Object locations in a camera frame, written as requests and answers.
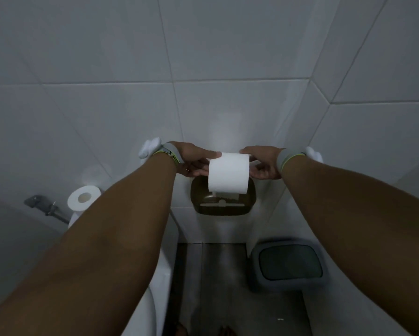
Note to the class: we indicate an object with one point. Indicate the person's right hand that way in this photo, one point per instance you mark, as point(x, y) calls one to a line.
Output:
point(267, 164)

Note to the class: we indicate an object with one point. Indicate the person's left hand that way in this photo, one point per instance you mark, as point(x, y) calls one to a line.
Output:
point(193, 160)

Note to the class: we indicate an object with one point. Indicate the brown wall paper holder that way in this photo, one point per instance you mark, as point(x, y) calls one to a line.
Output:
point(199, 192)

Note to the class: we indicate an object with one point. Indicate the white toilet paper roll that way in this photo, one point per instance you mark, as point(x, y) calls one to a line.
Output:
point(228, 174)
point(73, 215)

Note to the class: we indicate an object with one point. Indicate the person's left forearm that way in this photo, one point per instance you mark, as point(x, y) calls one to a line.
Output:
point(108, 248)

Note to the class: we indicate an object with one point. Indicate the person's right forearm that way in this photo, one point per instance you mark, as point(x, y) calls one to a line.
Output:
point(363, 234)

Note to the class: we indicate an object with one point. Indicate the white tracker with gray wristband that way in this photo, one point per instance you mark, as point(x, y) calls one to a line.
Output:
point(150, 146)
point(314, 153)

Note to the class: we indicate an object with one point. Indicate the gray trash bin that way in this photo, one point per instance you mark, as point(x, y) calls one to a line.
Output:
point(290, 262)

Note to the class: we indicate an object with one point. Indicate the chrome bidet sprayer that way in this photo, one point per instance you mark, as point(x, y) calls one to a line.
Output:
point(34, 201)

